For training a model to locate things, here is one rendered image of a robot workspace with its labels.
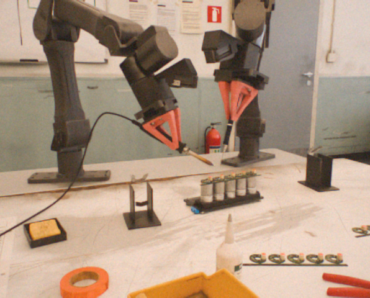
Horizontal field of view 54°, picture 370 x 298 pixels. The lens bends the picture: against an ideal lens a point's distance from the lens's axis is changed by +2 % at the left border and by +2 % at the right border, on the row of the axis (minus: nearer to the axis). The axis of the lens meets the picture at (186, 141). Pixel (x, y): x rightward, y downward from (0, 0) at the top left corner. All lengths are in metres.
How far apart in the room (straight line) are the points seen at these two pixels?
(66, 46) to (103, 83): 2.31
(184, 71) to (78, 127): 0.35
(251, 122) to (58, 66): 0.55
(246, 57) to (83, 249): 0.45
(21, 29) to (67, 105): 2.32
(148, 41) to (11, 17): 2.58
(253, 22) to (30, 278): 0.54
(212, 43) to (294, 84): 3.37
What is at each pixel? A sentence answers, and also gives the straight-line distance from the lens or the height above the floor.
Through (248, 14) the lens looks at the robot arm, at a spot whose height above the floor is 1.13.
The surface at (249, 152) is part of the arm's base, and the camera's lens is 1.14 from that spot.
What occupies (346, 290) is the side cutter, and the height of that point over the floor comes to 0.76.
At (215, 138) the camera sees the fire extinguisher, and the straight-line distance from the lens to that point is 3.45.
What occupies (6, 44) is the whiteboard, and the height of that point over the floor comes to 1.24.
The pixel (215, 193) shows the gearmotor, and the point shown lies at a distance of 0.73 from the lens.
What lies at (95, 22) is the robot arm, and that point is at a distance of 0.81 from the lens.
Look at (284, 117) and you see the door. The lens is 4.00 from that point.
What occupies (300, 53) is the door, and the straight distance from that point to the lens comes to 4.08.
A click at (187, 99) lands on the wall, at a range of 3.48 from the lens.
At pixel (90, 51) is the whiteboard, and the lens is 3.23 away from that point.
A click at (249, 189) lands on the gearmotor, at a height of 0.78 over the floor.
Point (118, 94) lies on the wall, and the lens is 3.29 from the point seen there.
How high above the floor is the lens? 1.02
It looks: 10 degrees down
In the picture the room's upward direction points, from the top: straight up
